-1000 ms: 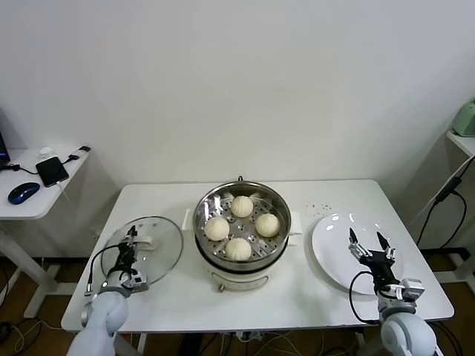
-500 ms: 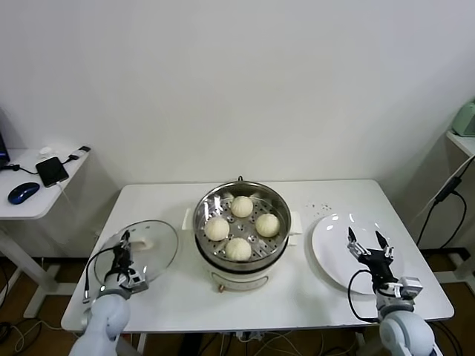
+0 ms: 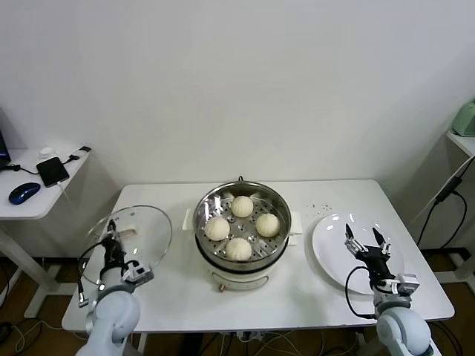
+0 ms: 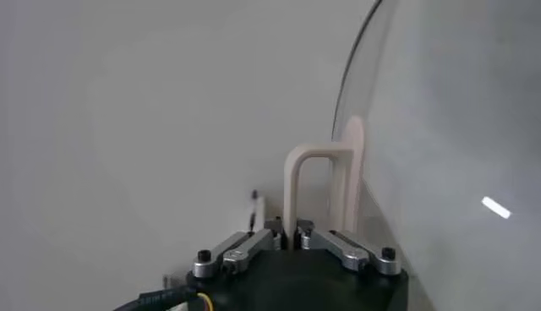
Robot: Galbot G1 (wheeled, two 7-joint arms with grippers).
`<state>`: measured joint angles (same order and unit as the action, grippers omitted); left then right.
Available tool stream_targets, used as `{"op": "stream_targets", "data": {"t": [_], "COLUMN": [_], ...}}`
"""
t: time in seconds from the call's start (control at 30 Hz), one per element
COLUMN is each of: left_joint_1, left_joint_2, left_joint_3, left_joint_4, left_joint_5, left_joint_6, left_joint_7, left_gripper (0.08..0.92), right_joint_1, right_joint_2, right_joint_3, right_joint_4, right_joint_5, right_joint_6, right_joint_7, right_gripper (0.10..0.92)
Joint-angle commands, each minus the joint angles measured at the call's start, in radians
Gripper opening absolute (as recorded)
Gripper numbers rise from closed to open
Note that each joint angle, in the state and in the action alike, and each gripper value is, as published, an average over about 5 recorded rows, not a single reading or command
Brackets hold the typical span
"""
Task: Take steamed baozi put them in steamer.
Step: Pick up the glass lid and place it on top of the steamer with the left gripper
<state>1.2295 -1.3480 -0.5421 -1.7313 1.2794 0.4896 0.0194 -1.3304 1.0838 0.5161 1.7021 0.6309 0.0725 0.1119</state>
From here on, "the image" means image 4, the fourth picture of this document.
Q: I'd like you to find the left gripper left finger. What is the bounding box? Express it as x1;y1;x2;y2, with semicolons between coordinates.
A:
192;216;285;280

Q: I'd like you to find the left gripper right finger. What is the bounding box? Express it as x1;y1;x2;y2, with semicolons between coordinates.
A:
295;218;402;277

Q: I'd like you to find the glass lid with cream handle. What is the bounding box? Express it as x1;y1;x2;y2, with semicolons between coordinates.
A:
282;0;541;311

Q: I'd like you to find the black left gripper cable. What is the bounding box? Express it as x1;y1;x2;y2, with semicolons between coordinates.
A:
112;285;212;311

